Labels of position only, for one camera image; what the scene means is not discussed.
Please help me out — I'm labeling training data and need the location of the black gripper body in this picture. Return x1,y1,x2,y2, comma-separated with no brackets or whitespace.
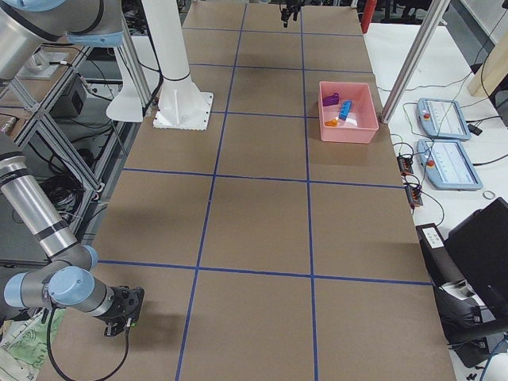
98,286,144,323
279,0,301,13

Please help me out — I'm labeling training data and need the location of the purple block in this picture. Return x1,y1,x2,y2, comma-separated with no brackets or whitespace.
321,93,340,106

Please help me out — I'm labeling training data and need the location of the long blue block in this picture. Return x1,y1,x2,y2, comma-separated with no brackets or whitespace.
338,100,352,121

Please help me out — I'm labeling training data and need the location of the orange sloped block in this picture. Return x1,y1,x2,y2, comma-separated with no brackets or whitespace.
324,118,338,127

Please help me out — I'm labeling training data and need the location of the pink plastic box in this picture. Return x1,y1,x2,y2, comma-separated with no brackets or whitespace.
317,81,379,144

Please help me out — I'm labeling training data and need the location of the red cylinder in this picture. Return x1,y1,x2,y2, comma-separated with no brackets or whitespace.
360,0,378,34

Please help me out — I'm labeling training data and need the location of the patterned cloth bag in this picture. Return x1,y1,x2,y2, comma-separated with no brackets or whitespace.
1,312,48,381

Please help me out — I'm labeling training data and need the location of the upper teach pendant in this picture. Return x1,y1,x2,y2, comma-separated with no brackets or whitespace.
416,98,471,141

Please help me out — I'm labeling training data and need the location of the teach pendant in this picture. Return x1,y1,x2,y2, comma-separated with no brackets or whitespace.
416,98,471,141
416,139,483,191

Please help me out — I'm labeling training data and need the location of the lower teach pendant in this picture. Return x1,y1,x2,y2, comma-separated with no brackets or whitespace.
416,139,483,191

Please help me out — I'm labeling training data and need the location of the black laptop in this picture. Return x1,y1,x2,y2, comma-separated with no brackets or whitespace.
444,197,507,308

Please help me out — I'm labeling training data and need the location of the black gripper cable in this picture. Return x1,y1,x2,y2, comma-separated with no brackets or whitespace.
46,305,131,381

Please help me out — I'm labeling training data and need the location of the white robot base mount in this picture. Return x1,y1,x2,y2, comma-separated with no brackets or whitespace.
142,0,214,131

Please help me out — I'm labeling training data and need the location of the aluminium frame post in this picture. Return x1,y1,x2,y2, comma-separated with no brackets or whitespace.
379,0,451,124

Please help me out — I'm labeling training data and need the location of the usb hub with cables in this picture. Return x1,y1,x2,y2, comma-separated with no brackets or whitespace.
397,155,414,176

